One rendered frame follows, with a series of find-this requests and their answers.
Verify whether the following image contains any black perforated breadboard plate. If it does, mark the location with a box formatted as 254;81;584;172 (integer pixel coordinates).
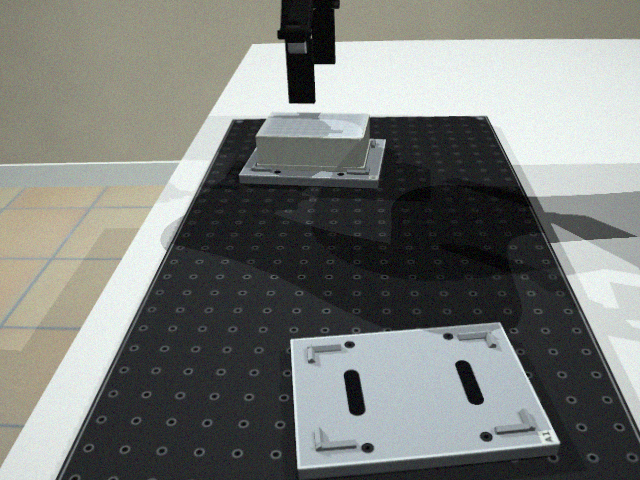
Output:
55;116;640;480

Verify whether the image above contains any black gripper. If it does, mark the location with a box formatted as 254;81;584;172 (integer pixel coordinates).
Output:
277;0;340;104

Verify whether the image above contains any white rectangular block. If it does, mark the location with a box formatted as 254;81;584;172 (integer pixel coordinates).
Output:
256;112;371;172

